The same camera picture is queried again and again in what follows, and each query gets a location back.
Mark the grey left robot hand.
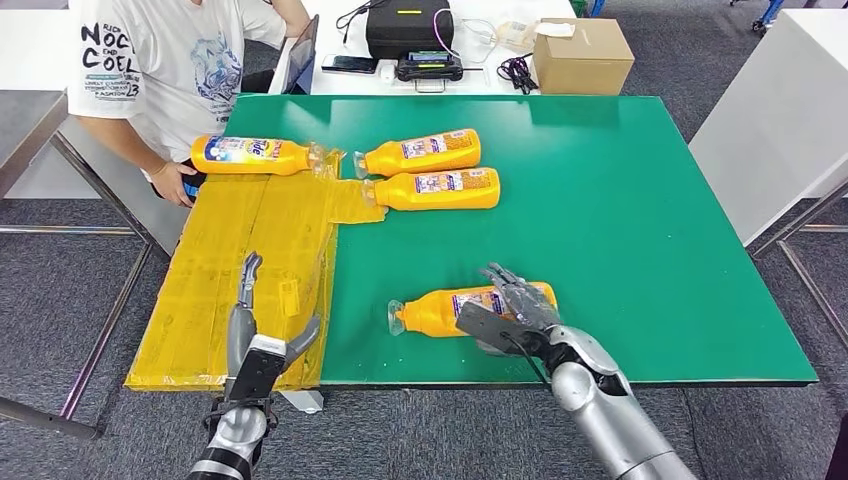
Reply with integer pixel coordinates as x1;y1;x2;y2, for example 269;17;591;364
225;250;323;381

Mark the person's right hand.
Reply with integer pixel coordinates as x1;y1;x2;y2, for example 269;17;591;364
149;160;199;209

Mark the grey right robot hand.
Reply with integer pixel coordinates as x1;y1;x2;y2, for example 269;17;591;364
480;262;564;334

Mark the orange detergent bottle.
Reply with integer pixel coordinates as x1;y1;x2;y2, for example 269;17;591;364
190;135;327;178
352;128;483;180
387;281;559;339
362;166;502;213

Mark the white table foot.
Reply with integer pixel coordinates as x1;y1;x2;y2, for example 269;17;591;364
278;390;326;416

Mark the person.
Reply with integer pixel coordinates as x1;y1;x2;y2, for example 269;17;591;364
66;0;313;208

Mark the tablet with white cover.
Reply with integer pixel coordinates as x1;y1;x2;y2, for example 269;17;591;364
270;14;321;95

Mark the white table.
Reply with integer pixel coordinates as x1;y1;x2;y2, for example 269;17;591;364
0;9;101;201
268;0;579;97
688;7;848;354

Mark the black smartphone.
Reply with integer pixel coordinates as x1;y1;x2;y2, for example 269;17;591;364
321;54;380;75

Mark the brown cardboard box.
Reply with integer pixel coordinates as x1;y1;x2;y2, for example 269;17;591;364
531;17;636;96

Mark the black handheld controller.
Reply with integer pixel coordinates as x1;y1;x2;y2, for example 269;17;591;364
395;50;486;94

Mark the clear plastic bag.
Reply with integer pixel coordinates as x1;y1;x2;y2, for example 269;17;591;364
498;19;541;55

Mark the black carry case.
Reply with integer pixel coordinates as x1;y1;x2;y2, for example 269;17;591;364
365;0;456;61

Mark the black object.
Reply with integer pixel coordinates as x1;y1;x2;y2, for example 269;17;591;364
824;413;848;480

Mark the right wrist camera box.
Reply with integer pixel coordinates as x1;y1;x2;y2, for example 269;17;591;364
455;301;552;359

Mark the steel frame table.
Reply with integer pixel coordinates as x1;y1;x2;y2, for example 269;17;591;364
0;82;192;444

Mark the black cable bundle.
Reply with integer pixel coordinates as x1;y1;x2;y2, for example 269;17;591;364
496;54;541;95

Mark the white cable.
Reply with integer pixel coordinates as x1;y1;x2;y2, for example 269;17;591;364
458;17;501;66

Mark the pink cable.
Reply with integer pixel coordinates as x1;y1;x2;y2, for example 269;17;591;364
432;7;467;65

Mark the blue wheeled frame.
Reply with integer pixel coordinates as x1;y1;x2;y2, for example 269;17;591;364
751;0;786;34

